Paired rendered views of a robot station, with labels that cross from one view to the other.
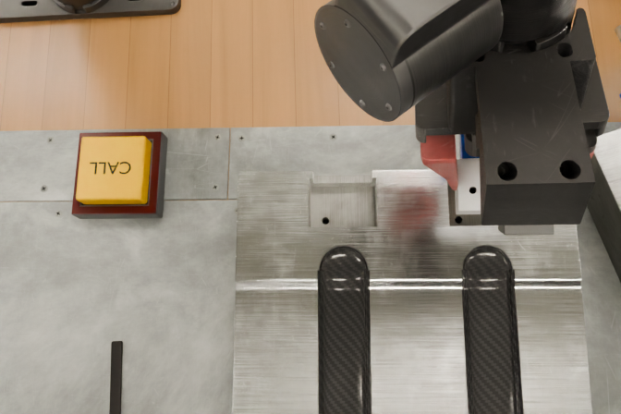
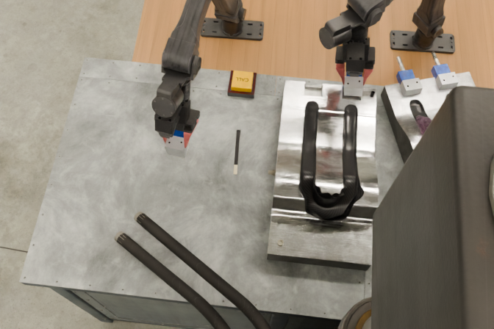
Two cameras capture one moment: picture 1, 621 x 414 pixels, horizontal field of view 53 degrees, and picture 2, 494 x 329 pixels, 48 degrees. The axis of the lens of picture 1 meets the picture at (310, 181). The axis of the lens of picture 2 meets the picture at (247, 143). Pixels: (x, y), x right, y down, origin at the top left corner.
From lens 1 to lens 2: 1.15 m
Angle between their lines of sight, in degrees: 11
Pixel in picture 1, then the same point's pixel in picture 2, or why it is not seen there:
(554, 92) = (360, 48)
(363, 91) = (326, 43)
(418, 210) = (334, 94)
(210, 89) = (270, 64)
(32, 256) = (212, 104)
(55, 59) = (220, 49)
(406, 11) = (335, 28)
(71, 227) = (225, 98)
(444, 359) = (337, 130)
